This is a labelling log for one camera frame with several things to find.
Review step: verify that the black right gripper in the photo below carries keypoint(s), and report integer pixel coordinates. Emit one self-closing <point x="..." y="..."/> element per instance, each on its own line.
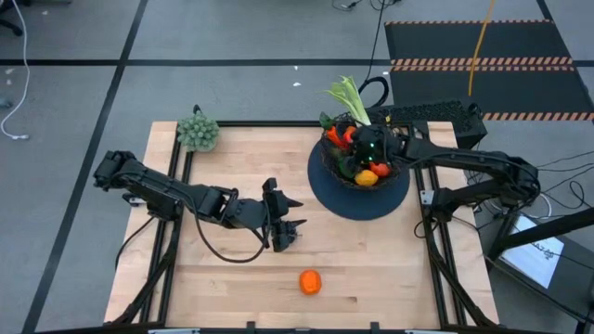
<point x="376" y="144"/>

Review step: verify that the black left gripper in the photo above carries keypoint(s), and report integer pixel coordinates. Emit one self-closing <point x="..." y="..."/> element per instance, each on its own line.
<point x="253" y="214"/>

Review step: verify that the red orange round fruit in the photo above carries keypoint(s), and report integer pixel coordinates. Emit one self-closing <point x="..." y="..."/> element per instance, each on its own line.
<point x="380" y="170"/>

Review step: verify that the yellow lemon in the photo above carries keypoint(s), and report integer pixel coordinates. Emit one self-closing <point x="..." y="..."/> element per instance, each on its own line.
<point x="366" y="178"/>

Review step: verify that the green lime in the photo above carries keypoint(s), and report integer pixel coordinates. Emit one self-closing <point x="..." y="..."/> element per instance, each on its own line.
<point x="347" y="168"/>

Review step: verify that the orange carrot with green leaves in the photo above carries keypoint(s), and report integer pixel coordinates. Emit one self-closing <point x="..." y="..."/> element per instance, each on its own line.
<point x="335" y="137"/>

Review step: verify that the pale green celery bunch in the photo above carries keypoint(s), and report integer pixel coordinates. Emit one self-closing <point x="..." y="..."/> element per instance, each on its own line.
<point x="352" y="99"/>

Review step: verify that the orange mandarin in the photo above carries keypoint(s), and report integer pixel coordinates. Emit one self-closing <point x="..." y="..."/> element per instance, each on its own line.
<point x="310" y="282"/>

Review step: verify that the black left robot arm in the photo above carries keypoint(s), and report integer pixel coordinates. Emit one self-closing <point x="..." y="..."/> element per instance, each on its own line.
<point x="158" y="190"/>

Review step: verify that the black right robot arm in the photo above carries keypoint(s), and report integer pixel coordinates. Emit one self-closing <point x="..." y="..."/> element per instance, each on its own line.
<point x="464" y="160"/>

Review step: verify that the dark woven wicker basket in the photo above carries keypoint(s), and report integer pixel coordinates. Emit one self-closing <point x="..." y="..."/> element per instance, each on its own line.
<point x="327" y="155"/>

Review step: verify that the dark blue round placemat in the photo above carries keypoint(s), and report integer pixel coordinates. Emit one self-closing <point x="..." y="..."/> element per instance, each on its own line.
<point x="357" y="204"/>

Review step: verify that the black mat with striped edges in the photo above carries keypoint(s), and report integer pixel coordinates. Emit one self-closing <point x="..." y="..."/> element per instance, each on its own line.
<point x="427" y="42"/>

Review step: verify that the silver aluminium bar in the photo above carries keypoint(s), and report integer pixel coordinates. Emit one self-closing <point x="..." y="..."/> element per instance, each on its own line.
<point x="174" y="331"/>
<point x="429" y="331"/>

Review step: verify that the white paper sheet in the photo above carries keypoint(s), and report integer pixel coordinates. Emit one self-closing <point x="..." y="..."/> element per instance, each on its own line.
<point x="533" y="253"/>

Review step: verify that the black tripod stand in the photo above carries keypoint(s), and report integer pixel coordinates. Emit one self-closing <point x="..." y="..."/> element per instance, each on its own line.
<point x="547" y="229"/>

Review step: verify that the black chair base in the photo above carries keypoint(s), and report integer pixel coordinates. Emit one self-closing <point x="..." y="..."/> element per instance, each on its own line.
<point x="14" y="29"/>

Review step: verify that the black table frame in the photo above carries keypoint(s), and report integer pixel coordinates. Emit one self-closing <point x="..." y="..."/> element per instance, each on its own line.
<point x="269" y="123"/>

